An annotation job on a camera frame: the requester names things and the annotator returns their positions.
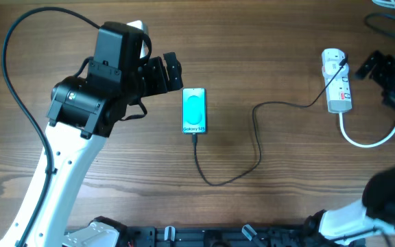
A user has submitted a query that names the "white power strip cord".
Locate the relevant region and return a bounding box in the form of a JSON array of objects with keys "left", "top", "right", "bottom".
[{"left": 337, "top": 0, "right": 395, "bottom": 149}]

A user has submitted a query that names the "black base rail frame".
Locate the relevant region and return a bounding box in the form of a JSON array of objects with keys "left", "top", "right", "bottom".
[{"left": 121, "top": 224, "right": 366, "bottom": 247}]

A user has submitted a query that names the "white charger plug adapter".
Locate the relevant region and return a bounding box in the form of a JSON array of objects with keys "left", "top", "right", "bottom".
[{"left": 322, "top": 60, "right": 349, "bottom": 79}]

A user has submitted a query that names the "black USB charging cable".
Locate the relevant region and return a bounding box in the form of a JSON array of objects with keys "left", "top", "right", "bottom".
[{"left": 191, "top": 54, "right": 349, "bottom": 187}]

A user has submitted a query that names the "turquoise screen smartphone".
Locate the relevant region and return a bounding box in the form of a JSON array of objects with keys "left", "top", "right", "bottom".
[{"left": 182, "top": 88, "right": 207, "bottom": 134}]

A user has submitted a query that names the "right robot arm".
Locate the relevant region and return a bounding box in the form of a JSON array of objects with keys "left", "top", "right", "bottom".
[{"left": 298, "top": 51, "right": 395, "bottom": 246}]

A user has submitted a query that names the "white power strip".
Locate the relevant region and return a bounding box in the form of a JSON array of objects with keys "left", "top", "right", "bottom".
[{"left": 322, "top": 48, "right": 352, "bottom": 114}]

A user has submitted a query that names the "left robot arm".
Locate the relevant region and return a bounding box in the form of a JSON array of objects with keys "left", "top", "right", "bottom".
[{"left": 0, "top": 21, "right": 183, "bottom": 246}]

